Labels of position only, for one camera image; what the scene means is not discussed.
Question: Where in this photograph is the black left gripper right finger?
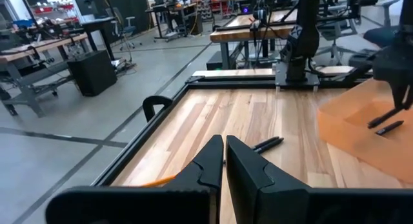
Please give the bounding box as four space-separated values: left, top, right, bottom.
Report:
225 135 413 224

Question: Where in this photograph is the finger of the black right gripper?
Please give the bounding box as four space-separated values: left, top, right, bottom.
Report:
390 83 408 111
405 84 413 110

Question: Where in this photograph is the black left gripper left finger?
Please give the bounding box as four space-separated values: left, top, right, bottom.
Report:
45 134 225 224

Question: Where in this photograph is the black pen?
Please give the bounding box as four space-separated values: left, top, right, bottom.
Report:
254 137 285 154
250 136 281 150
375 119 405 136
367 106 406 130

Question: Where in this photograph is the yellow pencil with eraser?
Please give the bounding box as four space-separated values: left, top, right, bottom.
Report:
140 174 177 188

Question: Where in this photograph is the dark blue chair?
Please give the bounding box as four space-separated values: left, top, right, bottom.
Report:
363 25 403 49

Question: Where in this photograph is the grey swivel chair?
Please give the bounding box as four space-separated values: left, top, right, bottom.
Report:
314 20 359 66

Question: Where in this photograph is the translucent orange plastic bin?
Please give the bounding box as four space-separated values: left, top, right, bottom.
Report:
317 77 413 185

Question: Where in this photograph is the wooden side board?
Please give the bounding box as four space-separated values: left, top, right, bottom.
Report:
192 65 356 79

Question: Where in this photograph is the black computer box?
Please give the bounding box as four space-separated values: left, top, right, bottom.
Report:
205 50 224 71

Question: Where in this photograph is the wood-top robot table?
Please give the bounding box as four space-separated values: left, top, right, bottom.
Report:
209 8 299 70

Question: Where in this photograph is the black floor cabinet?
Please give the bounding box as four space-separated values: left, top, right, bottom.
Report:
66 49 118 97

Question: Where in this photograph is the grey office chair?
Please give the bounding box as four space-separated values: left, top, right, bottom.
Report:
109 6 143 52

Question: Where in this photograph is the dark cluttered desk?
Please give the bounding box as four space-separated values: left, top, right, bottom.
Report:
145 2 198 43

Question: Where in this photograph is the black desk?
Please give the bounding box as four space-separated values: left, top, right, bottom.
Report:
79 16 116 61

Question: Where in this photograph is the grey wood-top workbench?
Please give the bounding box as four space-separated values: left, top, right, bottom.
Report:
0 32 90 118

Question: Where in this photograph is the black metal table frame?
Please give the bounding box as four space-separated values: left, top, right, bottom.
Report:
91 64 375 188

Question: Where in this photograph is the black curved bracket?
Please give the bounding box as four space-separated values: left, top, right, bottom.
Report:
142 95 174 123

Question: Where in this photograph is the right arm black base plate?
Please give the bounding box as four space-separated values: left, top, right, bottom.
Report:
274 61 321 89

